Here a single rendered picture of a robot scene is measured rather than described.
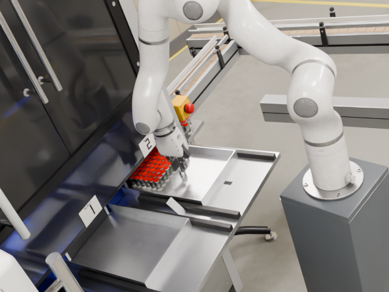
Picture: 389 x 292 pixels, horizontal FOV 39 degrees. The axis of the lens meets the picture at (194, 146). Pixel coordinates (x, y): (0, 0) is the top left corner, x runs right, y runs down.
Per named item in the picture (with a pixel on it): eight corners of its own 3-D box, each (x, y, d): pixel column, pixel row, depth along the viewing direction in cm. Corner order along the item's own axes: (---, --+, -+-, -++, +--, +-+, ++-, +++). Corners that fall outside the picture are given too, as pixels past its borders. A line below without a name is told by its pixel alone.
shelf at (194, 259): (58, 283, 176) (56, 278, 175) (170, 145, 220) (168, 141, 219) (182, 321, 150) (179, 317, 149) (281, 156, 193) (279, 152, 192)
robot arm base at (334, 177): (375, 169, 174) (367, 121, 164) (344, 208, 165) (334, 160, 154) (323, 155, 187) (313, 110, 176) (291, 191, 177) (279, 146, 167)
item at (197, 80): (171, 146, 222) (157, 115, 214) (140, 143, 231) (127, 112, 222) (243, 57, 265) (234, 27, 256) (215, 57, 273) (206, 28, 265)
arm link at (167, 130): (179, 115, 182) (182, 122, 184) (157, 113, 187) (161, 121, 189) (166, 130, 177) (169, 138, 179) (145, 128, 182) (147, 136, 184)
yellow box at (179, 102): (169, 120, 216) (163, 105, 212) (178, 109, 220) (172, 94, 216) (185, 121, 211) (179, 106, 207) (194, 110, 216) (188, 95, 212)
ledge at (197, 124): (160, 141, 224) (158, 137, 223) (176, 121, 232) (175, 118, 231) (189, 143, 217) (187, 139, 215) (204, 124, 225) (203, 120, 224)
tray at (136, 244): (66, 266, 178) (61, 259, 176) (112, 210, 194) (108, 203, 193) (149, 290, 159) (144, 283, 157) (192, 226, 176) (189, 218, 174)
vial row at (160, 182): (156, 190, 195) (151, 181, 193) (181, 158, 206) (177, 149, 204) (161, 192, 194) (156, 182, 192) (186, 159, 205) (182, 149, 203)
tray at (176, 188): (124, 194, 199) (121, 188, 197) (161, 149, 216) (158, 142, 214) (204, 208, 181) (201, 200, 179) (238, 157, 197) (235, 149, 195)
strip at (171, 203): (171, 215, 182) (165, 203, 179) (176, 209, 184) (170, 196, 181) (208, 222, 175) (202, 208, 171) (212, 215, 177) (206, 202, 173)
